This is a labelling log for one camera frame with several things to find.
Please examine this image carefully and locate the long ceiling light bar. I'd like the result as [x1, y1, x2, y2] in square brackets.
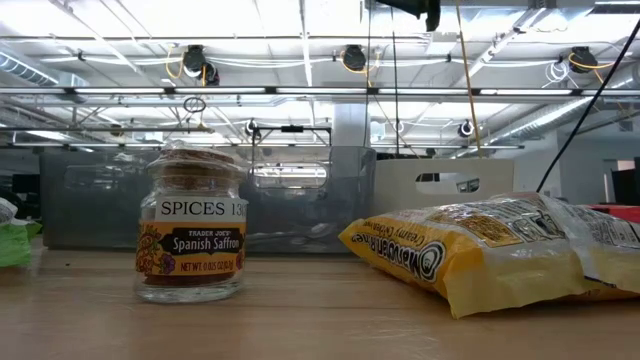
[0, 85, 640, 97]

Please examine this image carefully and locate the black metal stand frame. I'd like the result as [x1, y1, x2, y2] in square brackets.
[251, 124, 334, 149]

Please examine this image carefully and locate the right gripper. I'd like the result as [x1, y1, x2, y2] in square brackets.
[374, 0, 442, 33]

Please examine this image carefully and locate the black ceiling cord reel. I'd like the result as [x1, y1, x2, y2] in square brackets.
[568, 45, 600, 75]
[341, 43, 369, 74]
[181, 43, 222, 87]

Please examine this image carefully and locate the hanging black ring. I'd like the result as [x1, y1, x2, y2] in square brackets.
[182, 95, 208, 114]

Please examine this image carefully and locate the black monitor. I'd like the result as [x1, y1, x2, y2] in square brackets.
[610, 157, 640, 205]
[10, 172, 42, 207]

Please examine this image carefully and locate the green red ramen packet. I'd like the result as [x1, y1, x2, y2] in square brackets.
[0, 197, 43, 269]

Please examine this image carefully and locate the thin black cable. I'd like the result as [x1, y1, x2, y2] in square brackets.
[536, 18, 640, 194]

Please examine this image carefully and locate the black hanging cable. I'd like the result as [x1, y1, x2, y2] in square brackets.
[362, 0, 374, 149]
[390, 29, 401, 156]

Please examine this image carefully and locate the white plastic bin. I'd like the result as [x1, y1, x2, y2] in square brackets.
[372, 158, 516, 216]

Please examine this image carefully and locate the yellow ramen noodle packet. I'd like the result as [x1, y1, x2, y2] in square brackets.
[337, 192, 640, 320]

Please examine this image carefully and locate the grey ventilation duct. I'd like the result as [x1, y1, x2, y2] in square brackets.
[0, 52, 61, 87]
[487, 97, 640, 146]

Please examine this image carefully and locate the white building column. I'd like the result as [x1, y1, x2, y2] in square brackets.
[332, 102, 372, 149]

